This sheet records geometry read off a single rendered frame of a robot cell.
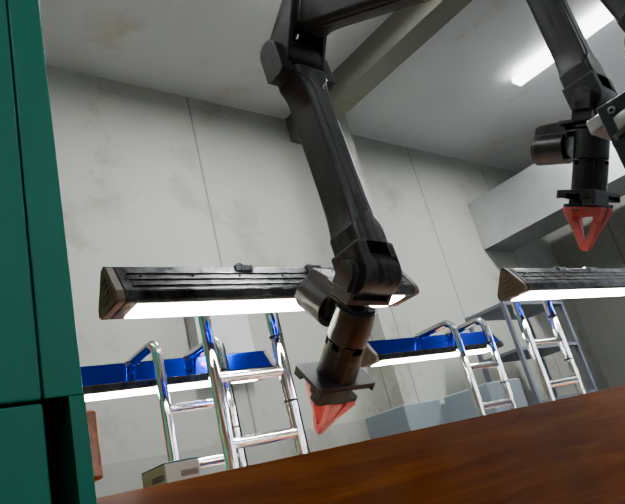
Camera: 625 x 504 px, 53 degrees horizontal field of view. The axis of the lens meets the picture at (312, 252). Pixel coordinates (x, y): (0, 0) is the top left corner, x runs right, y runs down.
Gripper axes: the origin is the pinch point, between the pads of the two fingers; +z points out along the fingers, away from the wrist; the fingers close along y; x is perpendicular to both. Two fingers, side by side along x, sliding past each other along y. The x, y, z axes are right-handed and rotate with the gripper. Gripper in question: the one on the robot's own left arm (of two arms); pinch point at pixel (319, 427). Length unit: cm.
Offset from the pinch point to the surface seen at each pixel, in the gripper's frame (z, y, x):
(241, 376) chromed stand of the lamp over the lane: 9.9, -3.9, -28.0
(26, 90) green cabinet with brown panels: -40, 43, -6
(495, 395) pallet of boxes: 113, -250, -126
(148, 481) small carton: -8.7, 32.0, 13.0
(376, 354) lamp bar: 31, -72, -61
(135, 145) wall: 43, -93, -339
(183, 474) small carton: -11.7, 30.3, 16.1
